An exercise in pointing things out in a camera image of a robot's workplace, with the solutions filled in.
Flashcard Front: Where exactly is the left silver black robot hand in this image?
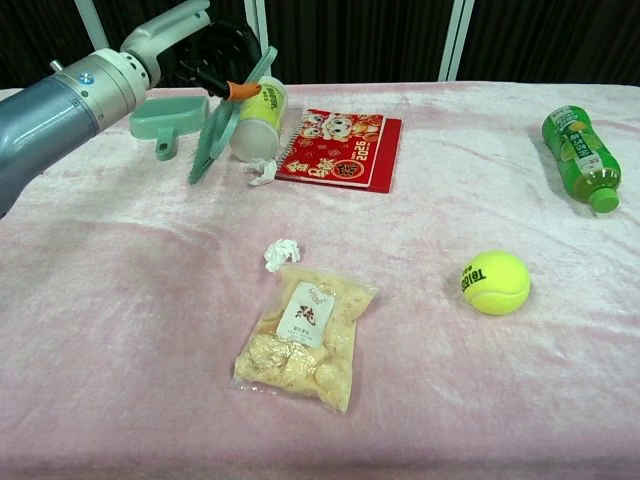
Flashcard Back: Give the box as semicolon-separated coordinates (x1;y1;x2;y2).
119;0;264;101

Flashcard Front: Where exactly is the small teal broom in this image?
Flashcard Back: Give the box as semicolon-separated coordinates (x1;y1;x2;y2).
188;45;279;185

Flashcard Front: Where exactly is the teal dustpan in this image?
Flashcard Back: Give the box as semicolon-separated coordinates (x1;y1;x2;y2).
128;95;210;162

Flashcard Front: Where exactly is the plain yellow tennis ball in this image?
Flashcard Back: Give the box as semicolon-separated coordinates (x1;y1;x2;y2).
239;97;279;126

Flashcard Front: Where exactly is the tennis ball with black print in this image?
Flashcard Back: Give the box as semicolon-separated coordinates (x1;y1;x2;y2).
249;81;286;109

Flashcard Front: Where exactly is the clear tennis ball tube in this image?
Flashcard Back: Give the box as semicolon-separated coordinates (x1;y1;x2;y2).
228;75;290;164

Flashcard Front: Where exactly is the red spiral calendar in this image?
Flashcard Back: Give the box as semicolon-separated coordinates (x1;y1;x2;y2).
273;108;404;195

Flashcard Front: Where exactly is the clear snack bag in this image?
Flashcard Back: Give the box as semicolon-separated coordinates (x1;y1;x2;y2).
229;263;380;414

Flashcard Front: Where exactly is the loose yellow tennis ball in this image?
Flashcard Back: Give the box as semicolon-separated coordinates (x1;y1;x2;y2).
458;249;532;317

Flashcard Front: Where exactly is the green tea bottle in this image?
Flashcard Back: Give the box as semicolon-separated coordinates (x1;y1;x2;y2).
541;103;623;215

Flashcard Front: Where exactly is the pink velvet tablecloth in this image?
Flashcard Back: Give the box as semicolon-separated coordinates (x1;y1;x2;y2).
0;82;640;480

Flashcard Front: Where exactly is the white partition post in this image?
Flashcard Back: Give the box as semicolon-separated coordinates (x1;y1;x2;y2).
243;0;272;81
73;0;125;90
438;0;475;82

